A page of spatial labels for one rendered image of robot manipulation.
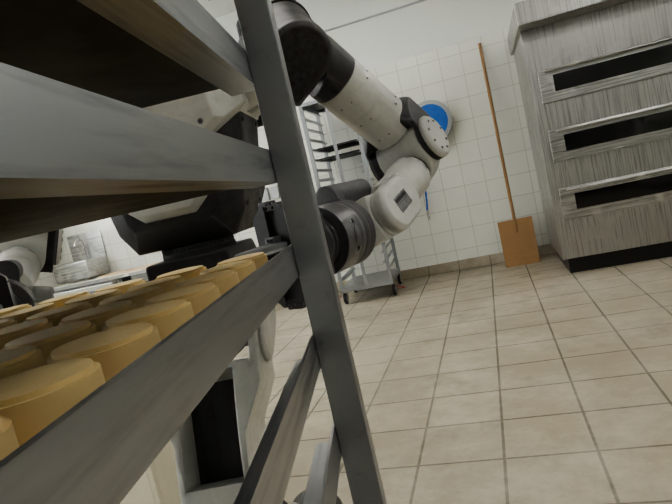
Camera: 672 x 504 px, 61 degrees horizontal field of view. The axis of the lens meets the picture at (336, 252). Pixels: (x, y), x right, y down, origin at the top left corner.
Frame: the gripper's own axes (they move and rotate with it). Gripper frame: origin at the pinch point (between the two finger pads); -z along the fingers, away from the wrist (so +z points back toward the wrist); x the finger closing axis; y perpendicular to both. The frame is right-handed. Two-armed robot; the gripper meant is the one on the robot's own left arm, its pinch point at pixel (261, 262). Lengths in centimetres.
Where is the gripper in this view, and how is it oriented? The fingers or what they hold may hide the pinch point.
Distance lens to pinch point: 62.0
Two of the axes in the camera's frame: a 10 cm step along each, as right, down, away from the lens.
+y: 8.1, -1.2, -5.7
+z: 5.4, -2.1, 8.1
